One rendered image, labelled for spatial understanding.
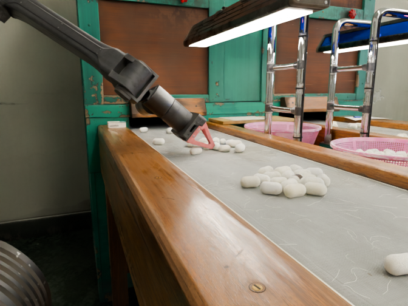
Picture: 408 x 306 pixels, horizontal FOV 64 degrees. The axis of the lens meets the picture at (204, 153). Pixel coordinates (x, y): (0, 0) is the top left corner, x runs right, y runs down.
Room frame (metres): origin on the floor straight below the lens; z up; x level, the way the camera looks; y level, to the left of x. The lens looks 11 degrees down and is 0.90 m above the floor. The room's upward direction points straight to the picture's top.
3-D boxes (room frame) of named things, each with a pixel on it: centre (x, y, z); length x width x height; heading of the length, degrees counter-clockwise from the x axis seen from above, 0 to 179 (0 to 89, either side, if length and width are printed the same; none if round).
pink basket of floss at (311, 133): (1.15, -0.28, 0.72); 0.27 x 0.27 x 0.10
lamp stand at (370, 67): (1.06, -0.53, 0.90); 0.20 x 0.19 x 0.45; 21
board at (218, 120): (1.35, -0.20, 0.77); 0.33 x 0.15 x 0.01; 111
